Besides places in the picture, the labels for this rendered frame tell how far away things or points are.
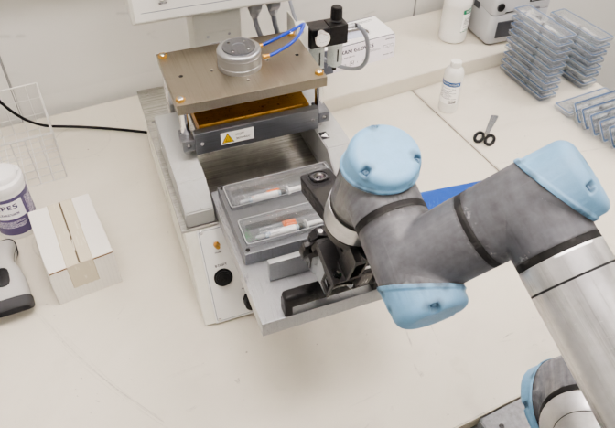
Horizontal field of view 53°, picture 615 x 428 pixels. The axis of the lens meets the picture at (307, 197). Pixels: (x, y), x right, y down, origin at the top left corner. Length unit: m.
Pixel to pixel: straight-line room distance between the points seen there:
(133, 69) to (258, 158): 0.64
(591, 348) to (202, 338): 0.77
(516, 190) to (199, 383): 0.72
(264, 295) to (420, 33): 1.21
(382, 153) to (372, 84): 1.09
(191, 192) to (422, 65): 0.92
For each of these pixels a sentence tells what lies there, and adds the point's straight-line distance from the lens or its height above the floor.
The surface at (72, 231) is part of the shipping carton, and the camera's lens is 1.26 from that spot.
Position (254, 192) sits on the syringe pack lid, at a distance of 1.02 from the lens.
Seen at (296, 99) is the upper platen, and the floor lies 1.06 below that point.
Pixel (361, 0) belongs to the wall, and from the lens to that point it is 1.93.
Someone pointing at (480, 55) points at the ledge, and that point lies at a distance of 1.87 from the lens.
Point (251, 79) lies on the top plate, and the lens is 1.10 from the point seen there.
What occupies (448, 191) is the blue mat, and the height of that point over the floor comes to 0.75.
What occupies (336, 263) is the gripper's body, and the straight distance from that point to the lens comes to 0.77.
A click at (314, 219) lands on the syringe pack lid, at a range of 0.98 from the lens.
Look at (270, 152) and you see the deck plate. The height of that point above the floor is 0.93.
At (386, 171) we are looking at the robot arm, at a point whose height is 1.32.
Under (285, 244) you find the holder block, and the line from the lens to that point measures 0.95.
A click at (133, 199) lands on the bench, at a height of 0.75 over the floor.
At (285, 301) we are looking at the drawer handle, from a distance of 0.87.
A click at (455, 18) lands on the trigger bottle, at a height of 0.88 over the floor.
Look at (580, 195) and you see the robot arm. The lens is 0.54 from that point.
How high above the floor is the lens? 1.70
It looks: 43 degrees down
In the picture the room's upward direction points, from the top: 1 degrees clockwise
